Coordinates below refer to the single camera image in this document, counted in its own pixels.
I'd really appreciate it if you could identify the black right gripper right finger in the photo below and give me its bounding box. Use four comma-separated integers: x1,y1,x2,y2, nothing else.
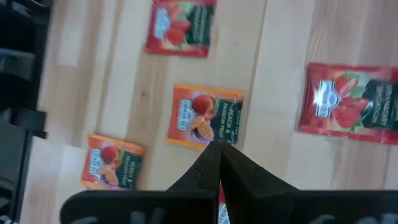
221,141,300,224

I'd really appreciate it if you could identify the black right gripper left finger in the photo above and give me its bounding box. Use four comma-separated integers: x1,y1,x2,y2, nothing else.
167,140,222,224

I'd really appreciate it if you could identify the orange peach tea packet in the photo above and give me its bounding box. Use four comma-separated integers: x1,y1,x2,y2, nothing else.
165,83,246,152
80,134,146,191

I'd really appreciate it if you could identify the red strawberry tea packet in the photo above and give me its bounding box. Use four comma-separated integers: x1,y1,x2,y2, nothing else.
217,185,231,224
297,62,398,146
144,0,218,59

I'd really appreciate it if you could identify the black table frame rail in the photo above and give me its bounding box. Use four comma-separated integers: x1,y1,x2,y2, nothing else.
0,0,53,224

